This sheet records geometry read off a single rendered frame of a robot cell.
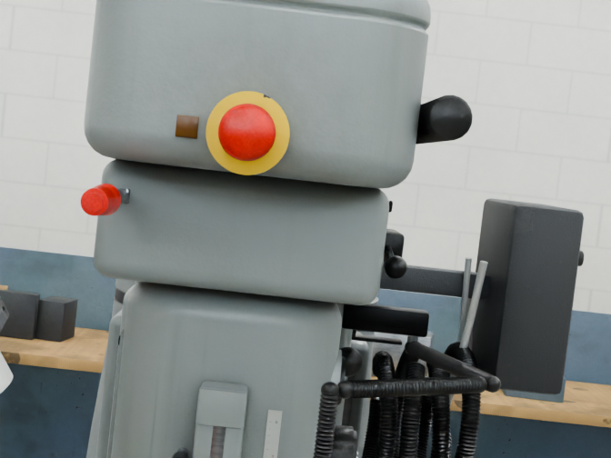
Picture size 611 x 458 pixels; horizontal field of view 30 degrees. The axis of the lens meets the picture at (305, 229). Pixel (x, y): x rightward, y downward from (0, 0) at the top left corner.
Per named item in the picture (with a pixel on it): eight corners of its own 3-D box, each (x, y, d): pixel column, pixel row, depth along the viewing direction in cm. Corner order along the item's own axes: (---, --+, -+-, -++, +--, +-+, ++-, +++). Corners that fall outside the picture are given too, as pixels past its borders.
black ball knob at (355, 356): (361, 381, 113) (365, 351, 113) (331, 377, 113) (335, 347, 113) (359, 375, 116) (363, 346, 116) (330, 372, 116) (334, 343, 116)
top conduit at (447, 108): (470, 143, 87) (475, 97, 87) (415, 136, 87) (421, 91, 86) (405, 148, 132) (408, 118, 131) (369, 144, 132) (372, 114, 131)
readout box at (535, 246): (572, 398, 128) (596, 212, 127) (492, 389, 128) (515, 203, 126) (533, 365, 148) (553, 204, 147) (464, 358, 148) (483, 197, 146)
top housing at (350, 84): (420, 194, 84) (446, -24, 83) (65, 154, 83) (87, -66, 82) (370, 181, 131) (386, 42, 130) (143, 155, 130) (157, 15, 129)
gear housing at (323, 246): (383, 310, 94) (396, 189, 93) (87, 277, 93) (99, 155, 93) (355, 270, 127) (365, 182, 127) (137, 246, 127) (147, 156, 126)
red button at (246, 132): (272, 164, 79) (278, 106, 78) (214, 157, 78) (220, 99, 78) (272, 164, 82) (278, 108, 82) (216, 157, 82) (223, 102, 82)
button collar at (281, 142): (285, 179, 82) (294, 95, 81) (201, 170, 81) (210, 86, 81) (285, 179, 84) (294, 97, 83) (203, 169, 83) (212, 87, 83)
